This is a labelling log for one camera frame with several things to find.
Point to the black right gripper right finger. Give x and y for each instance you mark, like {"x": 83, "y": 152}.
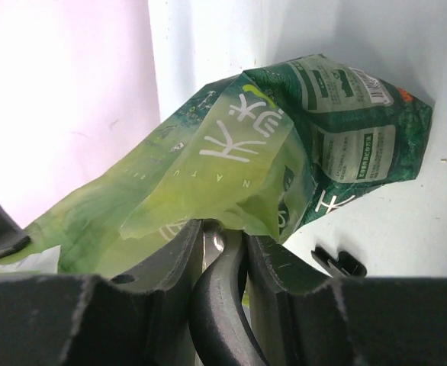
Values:
{"x": 300, "y": 316}

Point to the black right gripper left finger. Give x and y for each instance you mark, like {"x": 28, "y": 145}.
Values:
{"x": 139, "y": 317}

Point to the black bag clip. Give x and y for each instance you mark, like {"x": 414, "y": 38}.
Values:
{"x": 344, "y": 265}

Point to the metal scoop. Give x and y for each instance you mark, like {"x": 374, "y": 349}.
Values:
{"x": 220, "y": 331}

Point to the green litter bag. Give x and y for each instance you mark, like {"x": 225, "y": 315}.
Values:
{"x": 266, "y": 152}

